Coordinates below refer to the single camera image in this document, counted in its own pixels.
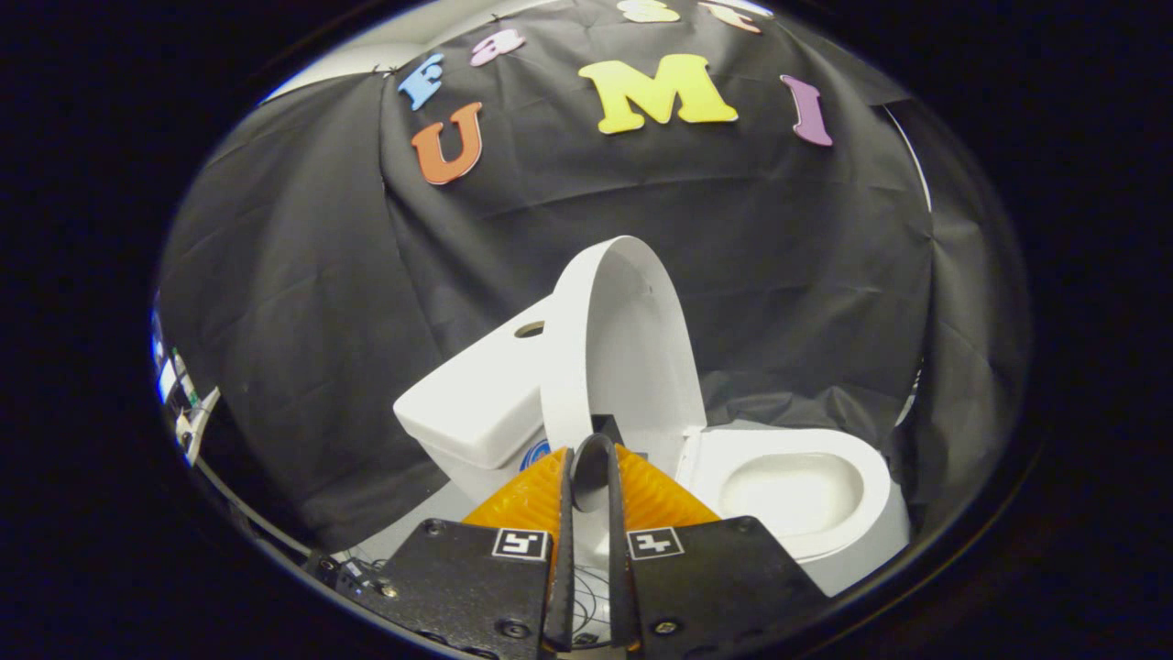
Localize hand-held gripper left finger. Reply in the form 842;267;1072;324
371;446;576;659

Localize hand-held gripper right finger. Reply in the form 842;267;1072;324
605;445;830;656

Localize white toilet bowl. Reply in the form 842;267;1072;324
674;423;913;597

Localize black backdrop cloth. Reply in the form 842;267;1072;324
158;0;1032;551

